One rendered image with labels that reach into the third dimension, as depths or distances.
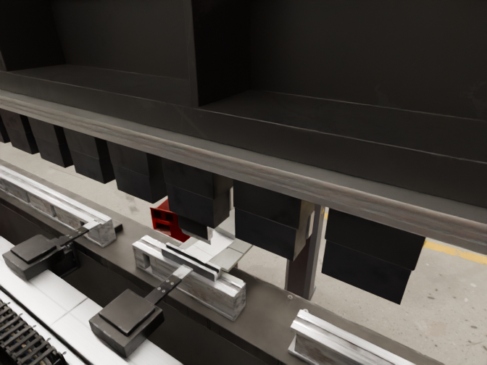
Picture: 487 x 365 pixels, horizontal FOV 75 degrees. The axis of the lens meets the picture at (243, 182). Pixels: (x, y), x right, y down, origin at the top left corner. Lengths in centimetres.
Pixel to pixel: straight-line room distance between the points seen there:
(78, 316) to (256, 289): 48
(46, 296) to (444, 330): 203
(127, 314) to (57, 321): 19
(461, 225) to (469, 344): 204
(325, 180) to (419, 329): 200
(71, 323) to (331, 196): 72
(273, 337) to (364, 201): 66
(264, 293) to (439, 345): 141
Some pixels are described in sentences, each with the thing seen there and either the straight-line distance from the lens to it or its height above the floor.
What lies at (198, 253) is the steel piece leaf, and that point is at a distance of 95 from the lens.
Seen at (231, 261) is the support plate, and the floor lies 100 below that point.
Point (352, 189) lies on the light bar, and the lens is 30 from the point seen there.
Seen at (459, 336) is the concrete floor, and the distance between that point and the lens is 234.
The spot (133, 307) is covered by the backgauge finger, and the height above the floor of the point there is 104.
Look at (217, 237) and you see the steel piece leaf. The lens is 100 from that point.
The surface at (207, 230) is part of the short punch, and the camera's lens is 81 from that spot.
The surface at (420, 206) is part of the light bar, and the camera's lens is 30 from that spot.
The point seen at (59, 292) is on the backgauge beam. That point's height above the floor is 98.
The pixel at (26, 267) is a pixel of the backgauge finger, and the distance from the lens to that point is 104.
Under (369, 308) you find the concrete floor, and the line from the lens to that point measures 226.
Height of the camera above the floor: 162
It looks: 28 degrees down
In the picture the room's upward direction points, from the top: straight up
